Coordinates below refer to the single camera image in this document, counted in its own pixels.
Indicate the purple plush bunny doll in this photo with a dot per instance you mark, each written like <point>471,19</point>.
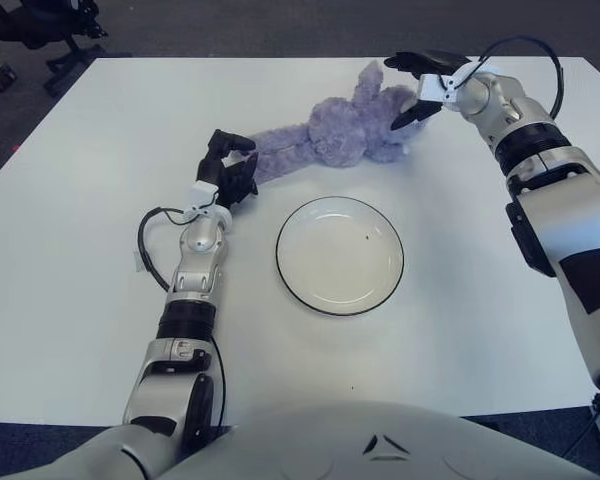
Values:
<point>340,135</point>

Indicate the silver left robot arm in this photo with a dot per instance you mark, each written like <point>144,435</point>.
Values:
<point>197,270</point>

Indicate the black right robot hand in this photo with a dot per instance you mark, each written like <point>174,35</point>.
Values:
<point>430,60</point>

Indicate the black office chair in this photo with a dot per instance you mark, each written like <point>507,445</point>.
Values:
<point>25,27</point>

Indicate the silver robot torso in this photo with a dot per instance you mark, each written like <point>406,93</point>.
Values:
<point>330,440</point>

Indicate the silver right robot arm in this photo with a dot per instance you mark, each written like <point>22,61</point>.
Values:
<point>555,210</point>

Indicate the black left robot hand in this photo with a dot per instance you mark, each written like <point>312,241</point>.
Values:
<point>235,180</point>

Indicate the white plate black rim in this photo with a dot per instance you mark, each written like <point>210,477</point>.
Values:
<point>340,260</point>

